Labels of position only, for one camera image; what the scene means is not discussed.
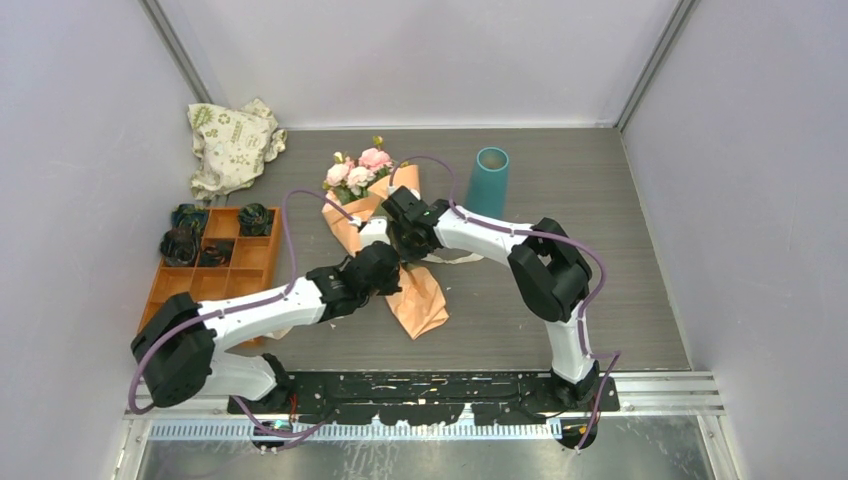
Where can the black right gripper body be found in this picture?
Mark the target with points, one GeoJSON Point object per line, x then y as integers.
{"type": "Point", "coordinates": [409, 249]}

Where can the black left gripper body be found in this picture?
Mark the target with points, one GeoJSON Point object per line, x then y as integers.
{"type": "Point", "coordinates": [389, 287]}

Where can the beige satin ribbon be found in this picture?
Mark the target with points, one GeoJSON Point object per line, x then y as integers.
{"type": "Point", "coordinates": [469, 258]}

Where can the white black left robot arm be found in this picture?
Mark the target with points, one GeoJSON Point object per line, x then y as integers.
{"type": "Point", "coordinates": [184, 350]}

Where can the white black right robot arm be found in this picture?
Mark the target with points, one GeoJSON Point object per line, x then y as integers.
{"type": "Point", "coordinates": [551, 275]}

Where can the teal cylindrical vase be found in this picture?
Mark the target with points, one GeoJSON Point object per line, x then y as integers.
{"type": "Point", "coordinates": [488, 184]}

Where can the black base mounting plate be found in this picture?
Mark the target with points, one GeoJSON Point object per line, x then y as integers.
{"type": "Point", "coordinates": [427, 406]}

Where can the orange compartment tray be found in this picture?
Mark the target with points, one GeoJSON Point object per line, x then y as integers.
{"type": "Point", "coordinates": [248, 264]}

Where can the dark rolled fabric middle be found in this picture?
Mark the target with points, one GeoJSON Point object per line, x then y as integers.
{"type": "Point", "coordinates": [217, 253]}

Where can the crumpled printed cloth bag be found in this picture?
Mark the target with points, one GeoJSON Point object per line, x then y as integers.
{"type": "Point", "coordinates": [232, 146]}

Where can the dark rolled fabric top left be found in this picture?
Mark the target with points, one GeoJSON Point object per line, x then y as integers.
{"type": "Point", "coordinates": [189, 216]}

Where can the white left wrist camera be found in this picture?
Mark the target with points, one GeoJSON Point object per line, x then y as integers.
{"type": "Point", "coordinates": [370, 231]}

